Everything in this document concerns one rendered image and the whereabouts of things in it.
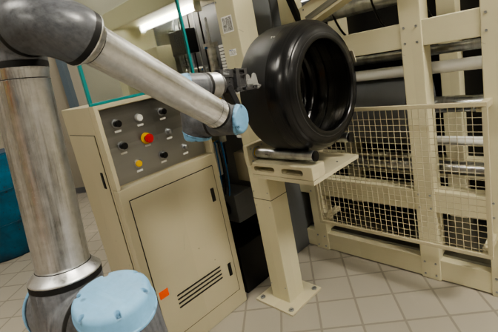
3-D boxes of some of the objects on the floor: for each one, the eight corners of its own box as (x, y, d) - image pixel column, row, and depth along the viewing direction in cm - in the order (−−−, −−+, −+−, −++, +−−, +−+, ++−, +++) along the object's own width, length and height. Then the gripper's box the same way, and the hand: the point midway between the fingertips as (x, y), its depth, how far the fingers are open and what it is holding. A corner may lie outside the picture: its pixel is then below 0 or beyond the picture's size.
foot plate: (256, 299, 209) (256, 296, 209) (285, 275, 227) (284, 272, 227) (293, 316, 190) (292, 313, 190) (321, 288, 208) (321, 285, 207)
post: (272, 297, 209) (168, -216, 153) (287, 284, 218) (193, -205, 161) (290, 305, 199) (186, -238, 143) (304, 291, 208) (212, -225, 152)
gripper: (224, 68, 121) (267, 67, 136) (207, 71, 128) (250, 70, 142) (227, 94, 123) (269, 90, 137) (210, 95, 129) (252, 91, 144)
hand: (258, 87), depth 139 cm, fingers closed
